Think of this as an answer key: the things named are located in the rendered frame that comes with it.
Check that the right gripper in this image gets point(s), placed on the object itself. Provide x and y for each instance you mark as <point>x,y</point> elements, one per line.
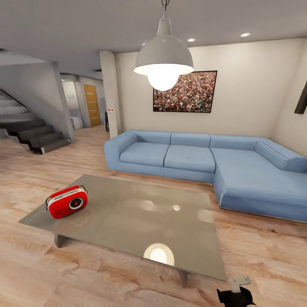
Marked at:
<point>230,299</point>

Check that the sofa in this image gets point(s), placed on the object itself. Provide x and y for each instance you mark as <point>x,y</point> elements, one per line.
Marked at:
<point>250,174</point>

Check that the stairs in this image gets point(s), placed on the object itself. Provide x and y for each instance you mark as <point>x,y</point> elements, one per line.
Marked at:
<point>20,125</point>

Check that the picture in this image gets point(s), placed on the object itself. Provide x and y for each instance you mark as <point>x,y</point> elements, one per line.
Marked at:
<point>193,92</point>

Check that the coffee table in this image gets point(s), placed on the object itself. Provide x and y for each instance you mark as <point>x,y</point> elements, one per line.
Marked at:
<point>170,226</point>

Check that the radio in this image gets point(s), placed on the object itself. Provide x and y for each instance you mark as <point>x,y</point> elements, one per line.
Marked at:
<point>68,203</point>

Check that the room light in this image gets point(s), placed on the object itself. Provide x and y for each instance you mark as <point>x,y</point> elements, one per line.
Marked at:
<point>164,49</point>

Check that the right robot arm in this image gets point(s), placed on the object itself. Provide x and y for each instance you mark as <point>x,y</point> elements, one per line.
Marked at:
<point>237,296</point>

